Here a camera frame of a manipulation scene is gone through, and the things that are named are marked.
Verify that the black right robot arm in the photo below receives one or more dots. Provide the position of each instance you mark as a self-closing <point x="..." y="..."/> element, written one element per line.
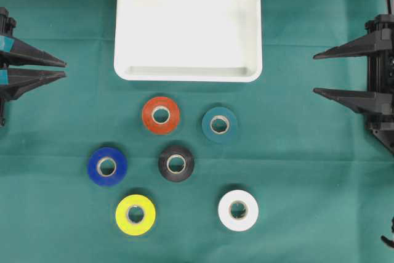
<point x="376" y="103"/>

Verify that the white tape roll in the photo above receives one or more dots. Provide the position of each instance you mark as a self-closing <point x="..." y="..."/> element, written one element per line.
<point x="238" y="224"/>

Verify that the green table cloth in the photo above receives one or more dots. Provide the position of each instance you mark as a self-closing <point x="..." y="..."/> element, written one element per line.
<point x="323" y="183"/>

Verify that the blue tape roll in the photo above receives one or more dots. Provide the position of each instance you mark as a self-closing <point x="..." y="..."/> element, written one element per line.
<point x="98" y="157"/>

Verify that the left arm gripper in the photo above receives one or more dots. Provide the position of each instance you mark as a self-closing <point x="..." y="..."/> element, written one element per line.
<point x="14" y="83"/>

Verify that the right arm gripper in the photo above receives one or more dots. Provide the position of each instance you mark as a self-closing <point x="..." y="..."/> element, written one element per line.
<point x="377" y="104"/>

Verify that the black tape roll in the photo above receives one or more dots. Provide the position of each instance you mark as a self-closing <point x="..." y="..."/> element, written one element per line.
<point x="176" y="151"/>

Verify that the red tape roll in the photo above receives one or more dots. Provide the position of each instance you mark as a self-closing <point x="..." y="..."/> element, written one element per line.
<point x="154" y="104"/>

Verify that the yellow tape roll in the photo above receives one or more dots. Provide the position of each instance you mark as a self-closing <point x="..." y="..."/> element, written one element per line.
<point x="123" y="221"/>

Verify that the white plastic case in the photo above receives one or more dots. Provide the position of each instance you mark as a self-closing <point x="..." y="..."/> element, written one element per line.
<point x="188" y="40"/>

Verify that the teal green tape roll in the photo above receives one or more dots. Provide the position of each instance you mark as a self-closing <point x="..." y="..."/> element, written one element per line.
<point x="225" y="114"/>

